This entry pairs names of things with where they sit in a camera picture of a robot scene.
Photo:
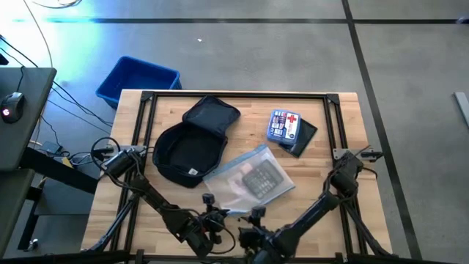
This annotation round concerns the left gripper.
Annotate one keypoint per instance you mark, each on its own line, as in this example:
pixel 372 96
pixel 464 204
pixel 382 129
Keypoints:
pixel 214 225

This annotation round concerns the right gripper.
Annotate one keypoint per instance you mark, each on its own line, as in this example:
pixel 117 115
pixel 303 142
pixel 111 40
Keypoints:
pixel 258 240

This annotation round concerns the clear mesh zip pouch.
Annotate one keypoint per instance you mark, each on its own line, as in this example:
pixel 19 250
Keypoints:
pixel 227 176

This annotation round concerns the black calculator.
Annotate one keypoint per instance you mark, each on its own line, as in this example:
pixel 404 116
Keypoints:
pixel 262 179

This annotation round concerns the navy blue backpack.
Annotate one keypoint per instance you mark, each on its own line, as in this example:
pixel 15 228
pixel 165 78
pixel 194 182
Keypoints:
pixel 187 150

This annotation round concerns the blue first aid kit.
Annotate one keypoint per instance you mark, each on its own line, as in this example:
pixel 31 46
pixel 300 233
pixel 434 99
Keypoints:
pixel 284 126

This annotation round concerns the black wallet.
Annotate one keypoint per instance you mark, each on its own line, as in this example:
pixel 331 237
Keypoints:
pixel 306 137

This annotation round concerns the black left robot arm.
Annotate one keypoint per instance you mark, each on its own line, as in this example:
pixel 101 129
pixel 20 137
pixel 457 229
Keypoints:
pixel 161 205

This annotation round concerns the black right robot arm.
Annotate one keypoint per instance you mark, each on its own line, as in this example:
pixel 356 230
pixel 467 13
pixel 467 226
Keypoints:
pixel 311 216

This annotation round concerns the blue plastic bin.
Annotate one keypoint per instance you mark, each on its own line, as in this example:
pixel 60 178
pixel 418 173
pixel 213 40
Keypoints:
pixel 139 78

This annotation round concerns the black power adapter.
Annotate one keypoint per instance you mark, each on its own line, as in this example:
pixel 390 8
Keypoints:
pixel 50 147

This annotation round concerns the black desk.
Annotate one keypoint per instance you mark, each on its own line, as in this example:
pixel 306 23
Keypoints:
pixel 25 139

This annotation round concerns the black computer mouse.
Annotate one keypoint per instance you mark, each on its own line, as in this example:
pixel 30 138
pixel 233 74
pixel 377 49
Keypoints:
pixel 12 106

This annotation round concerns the grey metal bar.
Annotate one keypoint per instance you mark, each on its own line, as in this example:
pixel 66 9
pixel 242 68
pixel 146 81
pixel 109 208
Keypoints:
pixel 462 108

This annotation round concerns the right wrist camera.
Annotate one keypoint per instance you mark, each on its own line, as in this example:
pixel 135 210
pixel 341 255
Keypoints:
pixel 258 211

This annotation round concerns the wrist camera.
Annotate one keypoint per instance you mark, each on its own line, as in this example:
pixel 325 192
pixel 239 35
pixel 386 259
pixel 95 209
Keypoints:
pixel 208 199
pixel 258 211

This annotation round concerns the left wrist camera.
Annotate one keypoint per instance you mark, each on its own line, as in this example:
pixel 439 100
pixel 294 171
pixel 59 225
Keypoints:
pixel 208 199

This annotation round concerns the black aluminium table frame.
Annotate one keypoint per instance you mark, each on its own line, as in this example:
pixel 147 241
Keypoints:
pixel 238 94

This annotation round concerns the black desk leg frame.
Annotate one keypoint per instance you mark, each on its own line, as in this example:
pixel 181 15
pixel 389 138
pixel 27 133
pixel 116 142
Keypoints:
pixel 58 170

